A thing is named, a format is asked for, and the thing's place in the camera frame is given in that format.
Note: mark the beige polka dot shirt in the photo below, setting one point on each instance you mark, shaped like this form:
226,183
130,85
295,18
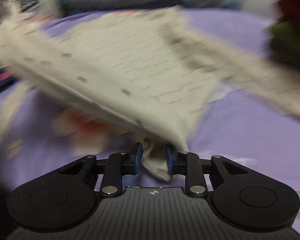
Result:
146,72

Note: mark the purple floral bed sheet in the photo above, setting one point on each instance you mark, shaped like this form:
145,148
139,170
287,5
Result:
240,127

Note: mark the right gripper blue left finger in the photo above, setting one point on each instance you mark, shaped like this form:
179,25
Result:
126,163

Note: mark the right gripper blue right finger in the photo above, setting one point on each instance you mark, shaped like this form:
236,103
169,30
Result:
180,163

